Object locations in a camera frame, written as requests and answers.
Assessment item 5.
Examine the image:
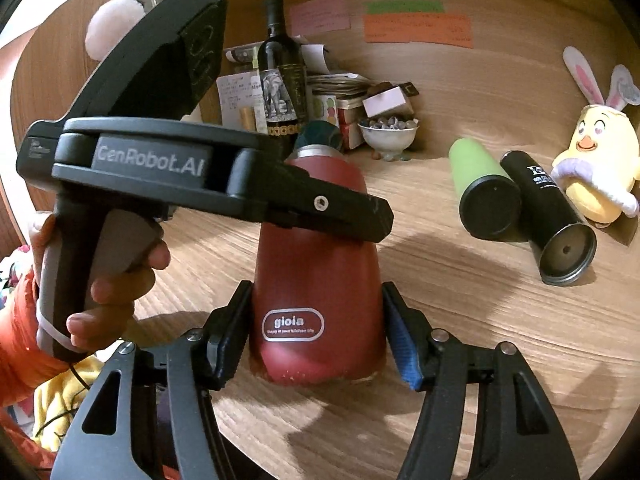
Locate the red thermos cup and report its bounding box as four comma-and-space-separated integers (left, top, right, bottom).
250, 144, 386, 386

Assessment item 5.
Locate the dark green hexagonal cup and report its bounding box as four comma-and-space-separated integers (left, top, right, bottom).
294, 120, 343, 152

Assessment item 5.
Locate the green thermos cup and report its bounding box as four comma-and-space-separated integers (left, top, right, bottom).
448, 138, 522, 240

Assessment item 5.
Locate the black thermos cup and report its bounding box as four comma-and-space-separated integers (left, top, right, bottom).
500, 151, 597, 286

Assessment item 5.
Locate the left hand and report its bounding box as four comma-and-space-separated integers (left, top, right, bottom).
28, 211, 173, 354

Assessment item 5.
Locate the yellow cylindrical stick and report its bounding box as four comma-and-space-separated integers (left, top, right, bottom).
240, 106, 257, 132

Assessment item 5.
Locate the white bowl with pebbles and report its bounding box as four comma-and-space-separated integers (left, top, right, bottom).
358, 117, 420, 162

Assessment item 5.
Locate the stack of books and papers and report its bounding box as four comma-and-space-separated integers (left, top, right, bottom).
223, 34, 417, 151

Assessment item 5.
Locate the dark wine bottle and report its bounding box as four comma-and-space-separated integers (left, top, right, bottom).
257, 0, 308, 159

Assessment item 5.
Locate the white paper note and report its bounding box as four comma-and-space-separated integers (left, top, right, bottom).
216, 70, 257, 130

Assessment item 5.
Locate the white fluffy pompom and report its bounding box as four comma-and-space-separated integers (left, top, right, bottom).
85, 0, 145, 62

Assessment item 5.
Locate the pink sticky note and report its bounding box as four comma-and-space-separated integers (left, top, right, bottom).
288, 0, 350, 36

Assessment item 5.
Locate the green sticky note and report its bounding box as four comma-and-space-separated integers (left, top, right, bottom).
366, 0, 445, 14

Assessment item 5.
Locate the orange sticky note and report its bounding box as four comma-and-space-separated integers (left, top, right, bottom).
362, 12, 474, 49

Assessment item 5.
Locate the yellow chick plush toy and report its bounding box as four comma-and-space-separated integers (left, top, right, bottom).
551, 46, 639, 226

